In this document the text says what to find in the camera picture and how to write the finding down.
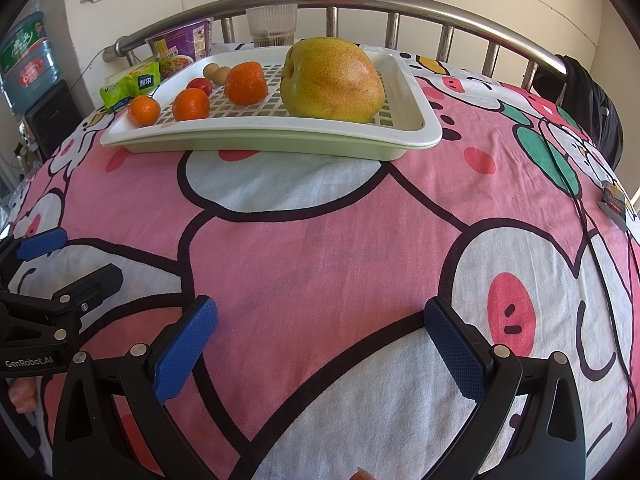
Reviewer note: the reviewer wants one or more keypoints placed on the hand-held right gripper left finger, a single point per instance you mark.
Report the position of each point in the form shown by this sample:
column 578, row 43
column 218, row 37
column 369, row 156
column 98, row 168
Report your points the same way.
column 185, row 345

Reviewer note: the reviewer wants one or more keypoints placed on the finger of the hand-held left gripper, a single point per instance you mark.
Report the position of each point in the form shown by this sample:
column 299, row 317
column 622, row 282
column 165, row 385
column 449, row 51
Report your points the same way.
column 95, row 282
column 42, row 244

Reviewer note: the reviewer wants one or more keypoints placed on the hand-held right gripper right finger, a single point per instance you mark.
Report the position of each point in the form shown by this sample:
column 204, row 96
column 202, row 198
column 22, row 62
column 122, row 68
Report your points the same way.
column 455, row 355

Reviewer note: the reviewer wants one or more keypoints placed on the small mandarin orange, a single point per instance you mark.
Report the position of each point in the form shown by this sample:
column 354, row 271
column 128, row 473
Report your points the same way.
column 191, row 104
column 145, row 110

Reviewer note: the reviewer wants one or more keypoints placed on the red tomato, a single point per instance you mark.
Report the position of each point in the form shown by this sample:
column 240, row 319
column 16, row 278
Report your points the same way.
column 200, row 86

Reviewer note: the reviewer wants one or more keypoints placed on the white slotted plastic tray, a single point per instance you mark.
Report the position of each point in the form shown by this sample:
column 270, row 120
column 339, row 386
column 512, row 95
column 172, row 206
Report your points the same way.
column 300, row 140

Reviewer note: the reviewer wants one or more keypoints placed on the small tan round fruit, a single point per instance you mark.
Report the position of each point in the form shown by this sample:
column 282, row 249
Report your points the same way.
column 209, row 69

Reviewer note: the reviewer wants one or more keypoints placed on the brown kiwi fruit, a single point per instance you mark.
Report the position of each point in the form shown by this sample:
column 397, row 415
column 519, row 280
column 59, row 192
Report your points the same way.
column 223, row 75

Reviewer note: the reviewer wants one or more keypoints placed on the large orange with stem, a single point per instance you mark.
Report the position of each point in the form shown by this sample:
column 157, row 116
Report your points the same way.
column 246, row 82

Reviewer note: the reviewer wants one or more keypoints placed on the person's left hand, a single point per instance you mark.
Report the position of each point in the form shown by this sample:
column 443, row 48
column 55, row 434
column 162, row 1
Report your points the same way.
column 22, row 395

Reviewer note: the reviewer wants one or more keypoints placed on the person's right hand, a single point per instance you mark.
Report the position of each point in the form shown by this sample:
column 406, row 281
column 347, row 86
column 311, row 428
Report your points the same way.
column 361, row 475

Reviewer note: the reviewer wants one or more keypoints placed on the black cabinet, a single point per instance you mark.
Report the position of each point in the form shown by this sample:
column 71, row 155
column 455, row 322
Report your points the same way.
column 52, row 120

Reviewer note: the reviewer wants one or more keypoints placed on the pink cartoon printed bedsheet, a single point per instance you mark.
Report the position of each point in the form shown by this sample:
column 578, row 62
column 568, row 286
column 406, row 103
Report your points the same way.
column 325, row 240

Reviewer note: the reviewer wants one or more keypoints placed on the green snack packet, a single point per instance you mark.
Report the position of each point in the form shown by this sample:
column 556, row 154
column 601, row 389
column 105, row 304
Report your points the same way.
column 125, row 85

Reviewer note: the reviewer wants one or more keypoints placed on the blue water jug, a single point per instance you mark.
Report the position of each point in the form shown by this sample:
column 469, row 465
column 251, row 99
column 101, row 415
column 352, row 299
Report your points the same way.
column 30, row 60

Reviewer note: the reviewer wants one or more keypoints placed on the small dark card box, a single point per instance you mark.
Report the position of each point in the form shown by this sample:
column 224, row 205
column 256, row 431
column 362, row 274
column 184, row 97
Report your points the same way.
column 615, row 205

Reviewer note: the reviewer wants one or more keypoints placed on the purple instant noodle cup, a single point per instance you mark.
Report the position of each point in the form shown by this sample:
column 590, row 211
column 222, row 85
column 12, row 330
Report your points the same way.
column 180, row 42

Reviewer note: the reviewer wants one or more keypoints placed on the black jacket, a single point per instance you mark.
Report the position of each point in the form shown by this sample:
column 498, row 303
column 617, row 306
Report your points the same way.
column 595, row 110

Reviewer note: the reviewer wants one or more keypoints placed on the yellow-green pear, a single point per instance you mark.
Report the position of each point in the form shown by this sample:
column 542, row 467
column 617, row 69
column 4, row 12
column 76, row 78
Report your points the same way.
column 330, row 80

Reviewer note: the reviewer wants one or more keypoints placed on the clear plastic cup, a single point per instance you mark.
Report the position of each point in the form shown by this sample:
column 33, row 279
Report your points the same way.
column 271, row 22

